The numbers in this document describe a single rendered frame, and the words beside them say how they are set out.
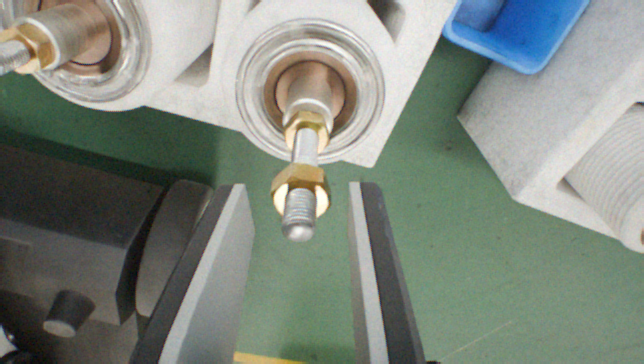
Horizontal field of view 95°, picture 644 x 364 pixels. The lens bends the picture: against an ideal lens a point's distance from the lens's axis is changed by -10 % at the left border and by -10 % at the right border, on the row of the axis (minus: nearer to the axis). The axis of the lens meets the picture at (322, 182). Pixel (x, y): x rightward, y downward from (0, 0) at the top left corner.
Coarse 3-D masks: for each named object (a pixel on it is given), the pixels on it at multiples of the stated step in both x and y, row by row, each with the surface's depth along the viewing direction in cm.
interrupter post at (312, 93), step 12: (300, 84) 15; (312, 84) 15; (324, 84) 16; (288, 96) 15; (300, 96) 14; (312, 96) 14; (324, 96) 15; (288, 108) 14; (300, 108) 14; (312, 108) 14; (324, 108) 14
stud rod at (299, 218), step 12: (300, 132) 13; (312, 132) 13; (300, 144) 12; (312, 144) 12; (300, 156) 11; (312, 156) 11; (300, 192) 10; (312, 192) 10; (288, 204) 10; (300, 204) 9; (312, 204) 10; (288, 216) 9; (300, 216) 9; (312, 216) 9; (288, 228) 9; (300, 228) 9; (312, 228) 9; (300, 240) 9
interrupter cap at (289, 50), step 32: (288, 32) 14; (320, 32) 14; (352, 32) 14; (256, 64) 15; (288, 64) 15; (320, 64) 16; (352, 64) 15; (256, 96) 16; (352, 96) 16; (384, 96) 16; (256, 128) 17; (352, 128) 17
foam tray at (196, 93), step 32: (224, 0) 20; (256, 0) 23; (384, 0) 28; (416, 0) 20; (448, 0) 20; (224, 32) 21; (416, 32) 21; (192, 64) 27; (416, 64) 22; (160, 96) 24; (192, 96) 24; (352, 160) 28
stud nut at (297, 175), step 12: (288, 168) 10; (300, 168) 10; (312, 168) 10; (276, 180) 10; (288, 180) 10; (300, 180) 10; (312, 180) 10; (324, 180) 10; (276, 192) 10; (288, 192) 10; (324, 192) 10; (276, 204) 10; (324, 204) 10
